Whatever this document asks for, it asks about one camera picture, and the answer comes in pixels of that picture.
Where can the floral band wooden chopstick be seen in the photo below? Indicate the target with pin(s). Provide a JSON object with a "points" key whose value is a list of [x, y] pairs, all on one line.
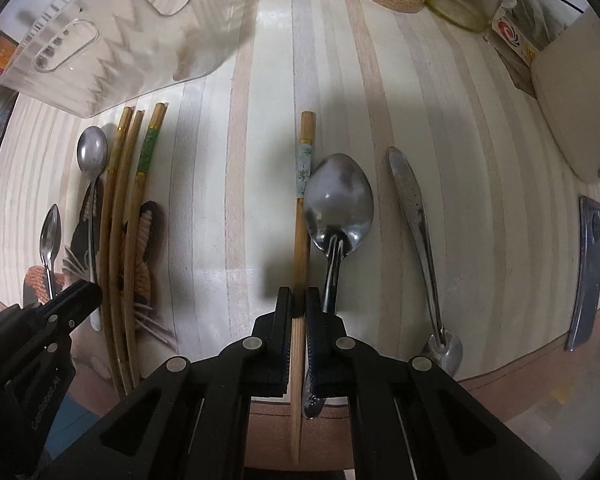
{"points": [[301, 270]]}

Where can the steel spoon bowl down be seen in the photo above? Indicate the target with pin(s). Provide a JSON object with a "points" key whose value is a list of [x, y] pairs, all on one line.
{"points": [[442, 346]]}

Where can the red white seasoning packet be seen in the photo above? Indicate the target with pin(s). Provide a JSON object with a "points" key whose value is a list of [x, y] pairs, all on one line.
{"points": [[513, 36]]}

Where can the steel spoon patterned handle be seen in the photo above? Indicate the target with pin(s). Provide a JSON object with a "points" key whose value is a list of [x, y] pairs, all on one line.
{"points": [[339, 211]]}

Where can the clear plastic utensil basket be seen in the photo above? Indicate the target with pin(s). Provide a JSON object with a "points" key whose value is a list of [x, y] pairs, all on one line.
{"points": [[85, 56]]}

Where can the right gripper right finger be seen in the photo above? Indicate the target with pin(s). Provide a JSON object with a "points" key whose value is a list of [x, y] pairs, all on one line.
{"points": [[328, 366]]}

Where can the white pink electric kettle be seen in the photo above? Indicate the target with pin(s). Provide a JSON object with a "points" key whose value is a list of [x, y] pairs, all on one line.
{"points": [[566, 81]]}

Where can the blue smartphone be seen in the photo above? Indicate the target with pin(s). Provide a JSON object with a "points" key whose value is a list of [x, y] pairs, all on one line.
{"points": [[588, 284]]}

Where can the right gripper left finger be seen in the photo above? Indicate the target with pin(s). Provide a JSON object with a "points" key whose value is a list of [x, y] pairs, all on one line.
{"points": [[270, 362]]}

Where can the small steel spoon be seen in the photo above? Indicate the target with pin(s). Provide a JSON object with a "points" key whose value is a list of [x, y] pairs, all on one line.
{"points": [[48, 247]]}

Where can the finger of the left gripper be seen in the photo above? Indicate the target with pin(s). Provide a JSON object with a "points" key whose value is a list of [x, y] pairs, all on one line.
{"points": [[73, 305]]}

